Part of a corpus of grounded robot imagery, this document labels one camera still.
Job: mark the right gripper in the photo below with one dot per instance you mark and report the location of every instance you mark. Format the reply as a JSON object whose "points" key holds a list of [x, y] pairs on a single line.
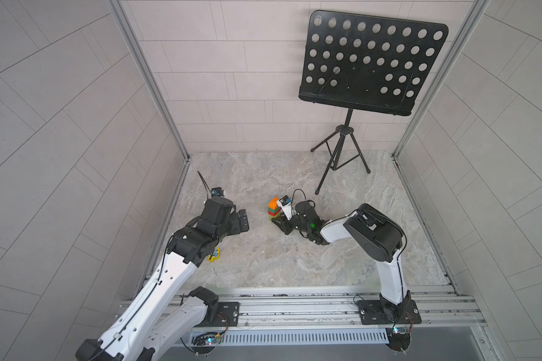
{"points": [[284, 226]]}

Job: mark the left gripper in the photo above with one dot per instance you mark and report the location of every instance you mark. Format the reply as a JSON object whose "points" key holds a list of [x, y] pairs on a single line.
{"points": [[236, 227]]}

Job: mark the orange curved lego brick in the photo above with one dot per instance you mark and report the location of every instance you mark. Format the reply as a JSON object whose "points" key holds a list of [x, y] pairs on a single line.
{"points": [[273, 203]]}

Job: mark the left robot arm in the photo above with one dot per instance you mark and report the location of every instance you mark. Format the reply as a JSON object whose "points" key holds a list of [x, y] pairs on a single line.
{"points": [[141, 333]]}

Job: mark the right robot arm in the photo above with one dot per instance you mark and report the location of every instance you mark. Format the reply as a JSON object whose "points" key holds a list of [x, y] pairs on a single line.
{"points": [[382, 239]]}

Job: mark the yellow sticker on table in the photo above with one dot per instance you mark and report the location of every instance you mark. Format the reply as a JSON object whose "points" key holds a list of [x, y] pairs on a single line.
{"points": [[215, 255]]}

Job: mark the left circuit board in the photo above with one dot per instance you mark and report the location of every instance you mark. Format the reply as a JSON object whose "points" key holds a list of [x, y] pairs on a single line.
{"points": [[205, 343]]}

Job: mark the circuit board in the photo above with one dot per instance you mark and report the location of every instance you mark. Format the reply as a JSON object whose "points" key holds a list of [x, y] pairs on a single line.
{"points": [[205, 343], [399, 338]]}

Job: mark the right circuit board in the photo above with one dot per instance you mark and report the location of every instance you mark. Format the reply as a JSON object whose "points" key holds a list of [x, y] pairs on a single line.
{"points": [[399, 338]]}

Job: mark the black music stand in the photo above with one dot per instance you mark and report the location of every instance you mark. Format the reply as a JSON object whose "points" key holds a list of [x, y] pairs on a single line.
{"points": [[366, 63]]}

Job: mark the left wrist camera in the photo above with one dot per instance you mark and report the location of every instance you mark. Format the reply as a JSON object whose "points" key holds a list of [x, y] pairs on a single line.
{"points": [[217, 192]]}

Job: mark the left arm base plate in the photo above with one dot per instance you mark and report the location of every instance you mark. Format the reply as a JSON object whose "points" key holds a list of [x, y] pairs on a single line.
{"points": [[226, 314]]}

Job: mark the aluminium rail frame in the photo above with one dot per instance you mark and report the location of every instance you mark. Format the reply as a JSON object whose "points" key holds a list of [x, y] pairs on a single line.
{"points": [[313, 323]]}

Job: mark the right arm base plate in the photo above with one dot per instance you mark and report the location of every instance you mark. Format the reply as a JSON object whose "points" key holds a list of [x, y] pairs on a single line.
{"points": [[381, 311]]}

